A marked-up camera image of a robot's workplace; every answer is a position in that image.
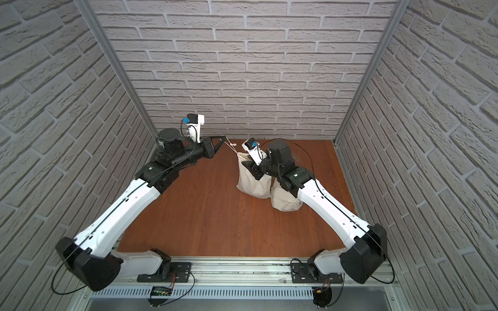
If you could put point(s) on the aluminium front rail frame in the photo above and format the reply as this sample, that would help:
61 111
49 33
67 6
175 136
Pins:
244 280

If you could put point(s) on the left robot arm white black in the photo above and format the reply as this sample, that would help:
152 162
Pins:
89 255

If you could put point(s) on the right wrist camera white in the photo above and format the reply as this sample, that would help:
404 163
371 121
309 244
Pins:
253 148

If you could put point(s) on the left aluminium corner post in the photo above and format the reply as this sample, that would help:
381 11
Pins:
94 25

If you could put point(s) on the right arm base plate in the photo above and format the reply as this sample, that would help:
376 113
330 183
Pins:
302 273

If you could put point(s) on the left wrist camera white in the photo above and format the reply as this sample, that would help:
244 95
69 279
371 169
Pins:
193 123

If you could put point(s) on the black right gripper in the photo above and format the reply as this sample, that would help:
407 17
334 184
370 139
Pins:
253 167

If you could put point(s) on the left green circuit board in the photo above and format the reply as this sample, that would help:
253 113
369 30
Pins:
159 296

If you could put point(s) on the cream cloth bag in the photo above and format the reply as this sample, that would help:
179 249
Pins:
283 200
248 184

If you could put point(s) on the right aluminium corner post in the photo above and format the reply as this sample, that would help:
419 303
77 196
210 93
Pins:
391 27

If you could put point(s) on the aluminium corner post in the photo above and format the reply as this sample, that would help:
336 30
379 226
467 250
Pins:
391 27
94 25

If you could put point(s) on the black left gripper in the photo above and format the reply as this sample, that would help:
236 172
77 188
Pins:
208 146

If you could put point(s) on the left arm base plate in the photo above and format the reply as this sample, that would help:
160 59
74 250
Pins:
169 272

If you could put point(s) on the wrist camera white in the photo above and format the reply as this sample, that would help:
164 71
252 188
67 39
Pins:
193 123
253 148

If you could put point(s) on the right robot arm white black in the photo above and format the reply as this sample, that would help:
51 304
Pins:
364 244

